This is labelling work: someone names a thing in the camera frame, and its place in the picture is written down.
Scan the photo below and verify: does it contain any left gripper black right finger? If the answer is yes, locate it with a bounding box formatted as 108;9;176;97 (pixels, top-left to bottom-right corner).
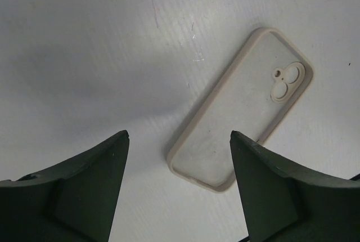
230;131;359;241

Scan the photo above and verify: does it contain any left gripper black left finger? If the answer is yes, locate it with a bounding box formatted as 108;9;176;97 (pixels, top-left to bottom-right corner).
1;131;129;241

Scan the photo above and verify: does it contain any beige clear phone case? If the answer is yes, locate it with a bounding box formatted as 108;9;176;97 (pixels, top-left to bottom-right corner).
166;28;314;193

